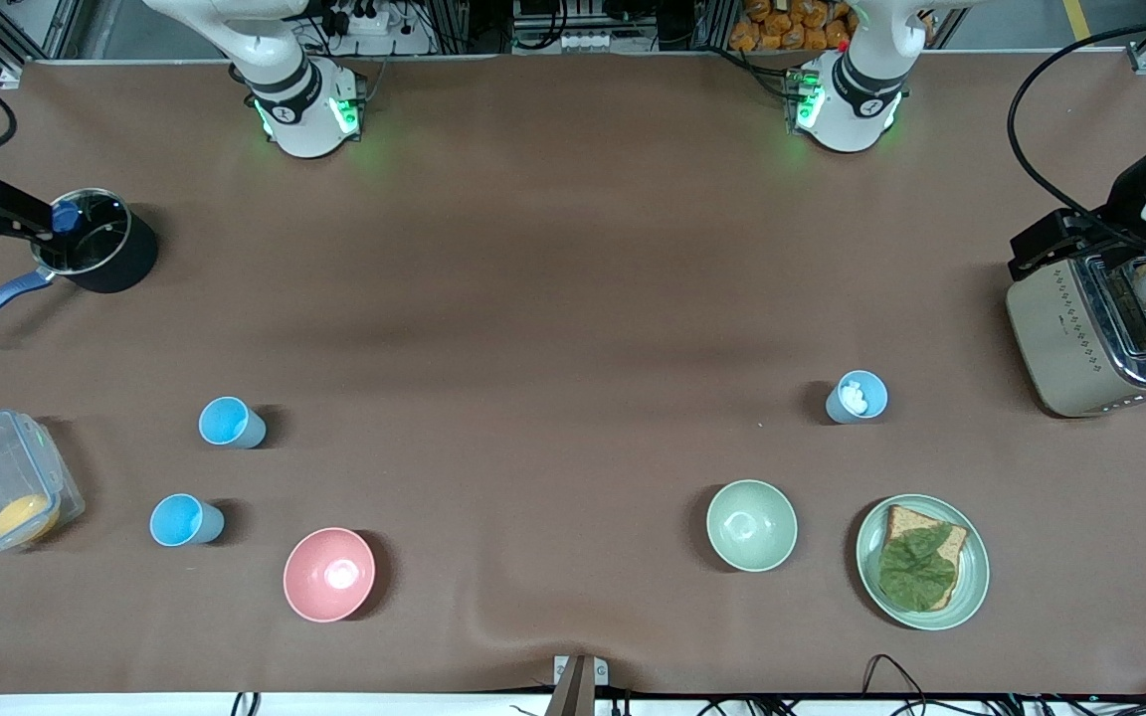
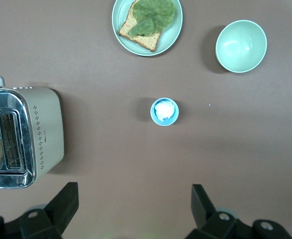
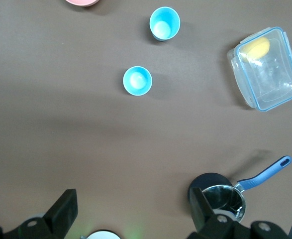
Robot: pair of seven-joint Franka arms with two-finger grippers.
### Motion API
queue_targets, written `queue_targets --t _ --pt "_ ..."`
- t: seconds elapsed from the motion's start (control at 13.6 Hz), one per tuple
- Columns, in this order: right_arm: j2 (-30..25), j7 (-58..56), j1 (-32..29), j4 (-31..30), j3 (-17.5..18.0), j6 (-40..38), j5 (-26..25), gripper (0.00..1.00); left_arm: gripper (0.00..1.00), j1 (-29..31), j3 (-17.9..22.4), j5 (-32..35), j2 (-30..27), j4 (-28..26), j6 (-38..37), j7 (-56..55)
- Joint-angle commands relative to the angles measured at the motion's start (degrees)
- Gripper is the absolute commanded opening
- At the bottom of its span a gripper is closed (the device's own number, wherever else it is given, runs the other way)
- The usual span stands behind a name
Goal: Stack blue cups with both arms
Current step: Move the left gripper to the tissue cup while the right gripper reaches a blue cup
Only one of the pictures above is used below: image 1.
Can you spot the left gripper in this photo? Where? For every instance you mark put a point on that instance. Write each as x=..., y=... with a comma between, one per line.
x=1126, y=202

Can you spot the blue plastic cup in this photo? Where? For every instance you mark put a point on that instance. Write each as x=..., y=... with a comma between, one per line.
x=180, y=520
x=844, y=410
x=227, y=421

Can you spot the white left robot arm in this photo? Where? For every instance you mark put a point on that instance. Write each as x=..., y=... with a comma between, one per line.
x=857, y=94

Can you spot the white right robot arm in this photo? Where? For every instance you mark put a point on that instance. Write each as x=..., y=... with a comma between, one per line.
x=299, y=94

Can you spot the glass lid blue knob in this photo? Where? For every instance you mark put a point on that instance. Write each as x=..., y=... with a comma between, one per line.
x=86, y=234

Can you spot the silver beige toaster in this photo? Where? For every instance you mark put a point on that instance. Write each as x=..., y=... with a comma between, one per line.
x=1060, y=338

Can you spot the white crumpled paper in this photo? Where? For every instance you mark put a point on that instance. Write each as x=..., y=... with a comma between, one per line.
x=855, y=399

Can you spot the orange round food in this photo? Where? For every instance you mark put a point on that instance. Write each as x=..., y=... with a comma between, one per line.
x=24, y=517

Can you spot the brown bread slice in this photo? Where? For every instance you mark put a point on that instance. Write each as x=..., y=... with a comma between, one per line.
x=951, y=542

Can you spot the bag of orange buns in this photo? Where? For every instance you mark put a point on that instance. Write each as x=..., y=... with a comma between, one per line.
x=792, y=25

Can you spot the green lettuce leaf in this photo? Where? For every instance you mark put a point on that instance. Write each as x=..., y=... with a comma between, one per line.
x=916, y=572

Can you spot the pale green plate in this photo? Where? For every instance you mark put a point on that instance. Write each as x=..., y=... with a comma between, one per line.
x=871, y=572

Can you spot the white power strip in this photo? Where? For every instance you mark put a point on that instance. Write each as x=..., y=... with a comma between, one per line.
x=364, y=20

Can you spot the pale green bowl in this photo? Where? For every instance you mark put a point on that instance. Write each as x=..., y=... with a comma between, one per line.
x=751, y=525

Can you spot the pink bowl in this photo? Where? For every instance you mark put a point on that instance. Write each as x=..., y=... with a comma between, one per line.
x=327, y=575

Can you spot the brown table cover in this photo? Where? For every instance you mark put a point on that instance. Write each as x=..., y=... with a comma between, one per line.
x=573, y=249

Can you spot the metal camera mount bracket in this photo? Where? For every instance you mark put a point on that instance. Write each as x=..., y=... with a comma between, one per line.
x=575, y=686

